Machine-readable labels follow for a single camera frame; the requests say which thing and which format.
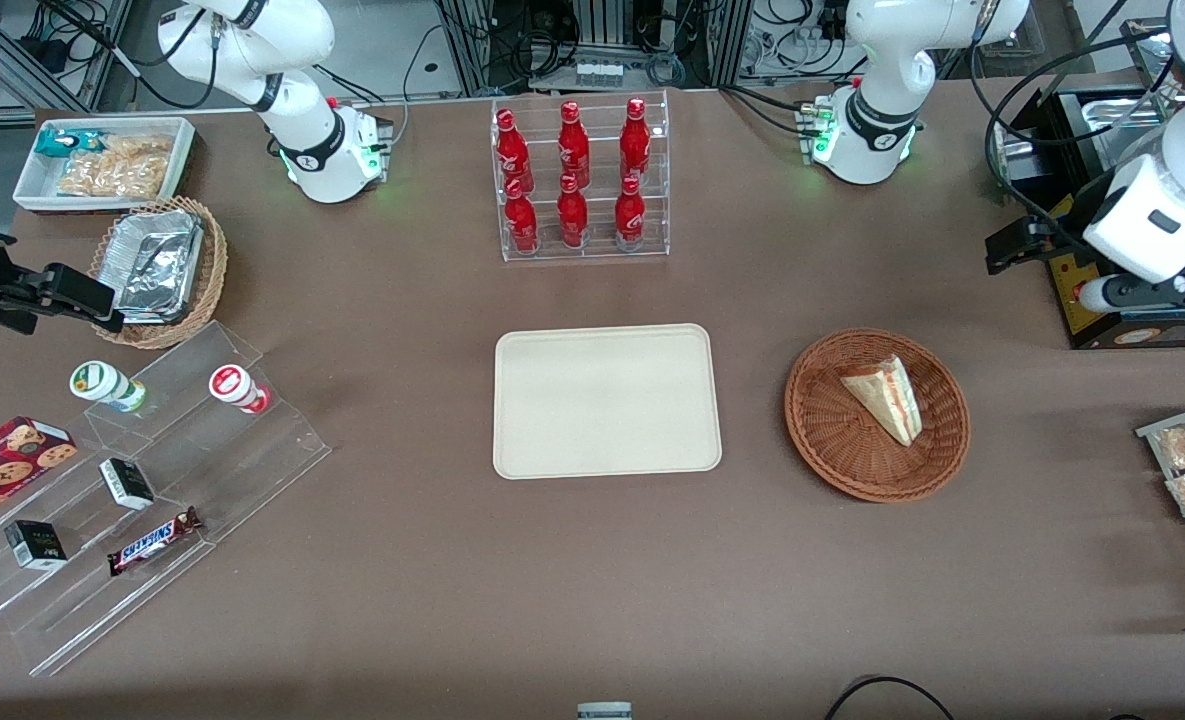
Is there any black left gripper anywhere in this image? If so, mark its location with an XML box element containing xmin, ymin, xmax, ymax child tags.
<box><xmin>986</xmin><ymin>190</ymin><xmax>1093</xmax><ymax>276</ymax></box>

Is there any triangular sandwich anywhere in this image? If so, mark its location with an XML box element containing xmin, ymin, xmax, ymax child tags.
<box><xmin>840</xmin><ymin>355</ymin><xmax>924</xmax><ymax>448</ymax></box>

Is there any aluminium foil tray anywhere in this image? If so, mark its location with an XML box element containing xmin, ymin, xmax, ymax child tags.
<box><xmin>101</xmin><ymin>208</ymin><xmax>206</xmax><ymax>324</ymax></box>

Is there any light wicker basket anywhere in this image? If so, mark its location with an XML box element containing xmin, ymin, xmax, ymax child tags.
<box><xmin>88</xmin><ymin>196</ymin><xmax>229</xmax><ymax>350</ymax></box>

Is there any round brown wicker basket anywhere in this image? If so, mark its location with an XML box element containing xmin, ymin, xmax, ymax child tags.
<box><xmin>784</xmin><ymin>329</ymin><xmax>972</xmax><ymax>503</ymax></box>

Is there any beige rectangular tray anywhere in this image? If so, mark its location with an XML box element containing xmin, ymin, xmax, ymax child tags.
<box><xmin>493</xmin><ymin>323</ymin><xmax>723</xmax><ymax>481</ymax></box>

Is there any green lid yogurt cup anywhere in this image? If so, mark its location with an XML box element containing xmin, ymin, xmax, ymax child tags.
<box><xmin>69</xmin><ymin>360</ymin><xmax>148</xmax><ymax>414</ymax></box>

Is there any white rectangular snack bin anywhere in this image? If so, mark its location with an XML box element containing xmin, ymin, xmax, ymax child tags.
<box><xmin>12</xmin><ymin>117</ymin><xmax>197</xmax><ymax>214</ymax></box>

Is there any black food warmer appliance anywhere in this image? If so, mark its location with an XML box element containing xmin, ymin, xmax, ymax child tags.
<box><xmin>990</xmin><ymin>30</ymin><xmax>1185</xmax><ymax>351</ymax></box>

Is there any clear bag of crackers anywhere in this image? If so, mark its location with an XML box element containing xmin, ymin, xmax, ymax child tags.
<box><xmin>56</xmin><ymin>134</ymin><xmax>174</xmax><ymax>199</ymax></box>

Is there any red lid yogurt cup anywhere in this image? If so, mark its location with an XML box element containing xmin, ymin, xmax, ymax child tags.
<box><xmin>208</xmin><ymin>364</ymin><xmax>274</xmax><ymax>416</ymax></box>

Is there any steel food pan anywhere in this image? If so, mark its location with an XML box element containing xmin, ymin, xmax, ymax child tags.
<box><xmin>1087</xmin><ymin>88</ymin><xmax>1178</xmax><ymax>176</ymax></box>

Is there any teal snack packet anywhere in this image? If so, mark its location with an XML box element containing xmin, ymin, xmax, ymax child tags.
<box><xmin>34</xmin><ymin>127</ymin><xmax>105</xmax><ymax>160</ymax></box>

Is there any small black box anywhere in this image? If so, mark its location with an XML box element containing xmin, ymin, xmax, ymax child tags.
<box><xmin>99</xmin><ymin>457</ymin><xmax>156</xmax><ymax>512</ymax></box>
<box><xmin>4</xmin><ymin>520</ymin><xmax>69</xmax><ymax>572</ymax></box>

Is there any red cookie box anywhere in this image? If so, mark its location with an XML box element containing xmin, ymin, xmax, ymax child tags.
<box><xmin>0</xmin><ymin>416</ymin><xmax>79</xmax><ymax>532</ymax></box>

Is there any clear acrylic stepped stand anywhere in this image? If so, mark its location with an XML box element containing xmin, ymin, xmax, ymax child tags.
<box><xmin>0</xmin><ymin>320</ymin><xmax>333</xmax><ymax>678</ymax></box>

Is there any Snickers chocolate bar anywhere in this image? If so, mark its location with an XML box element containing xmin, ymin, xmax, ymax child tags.
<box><xmin>107</xmin><ymin>506</ymin><xmax>204</xmax><ymax>578</ymax></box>

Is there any red cola bottle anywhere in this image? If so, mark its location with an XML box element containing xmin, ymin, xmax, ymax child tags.
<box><xmin>556</xmin><ymin>173</ymin><xmax>590</xmax><ymax>249</ymax></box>
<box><xmin>495</xmin><ymin>108</ymin><xmax>535</xmax><ymax>193</ymax></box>
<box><xmin>619</xmin><ymin>97</ymin><xmax>652</xmax><ymax>183</ymax></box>
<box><xmin>613</xmin><ymin>176</ymin><xmax>647</xmax><ymax>249</ymax></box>
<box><xmin>504</xmin><ymin>178</ymin><xmax>540</xmax><ymax>254</ymax></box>
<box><xmin>558</xmin><ymin>100</ymin><xmax>591</xmax><ymax>188</ymax></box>

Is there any clear acrylic bottle rack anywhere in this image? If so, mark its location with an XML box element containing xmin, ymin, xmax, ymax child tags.
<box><xmin>490</xmin><ymin>90</ymin><xmax>671</xmax><ymax>263</ymax></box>

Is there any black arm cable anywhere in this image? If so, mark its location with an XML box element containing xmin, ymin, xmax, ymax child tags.
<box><xmin>970</xmin><ymin>0</ymin><xmax>1185</xmax><ymax>256</ymax></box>

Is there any grey wire snack tray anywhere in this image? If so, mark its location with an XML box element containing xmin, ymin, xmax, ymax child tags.
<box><xmin>1136</xmin><ymin>397</ymin><xmax>1185</xmax><ymax>612</ymax></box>

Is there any black floor cable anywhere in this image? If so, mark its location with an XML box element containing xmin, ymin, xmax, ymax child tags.
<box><xmin>824</xmin><ymin>676</ymin><xmax>956</xmax><ymax>720</ymax></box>

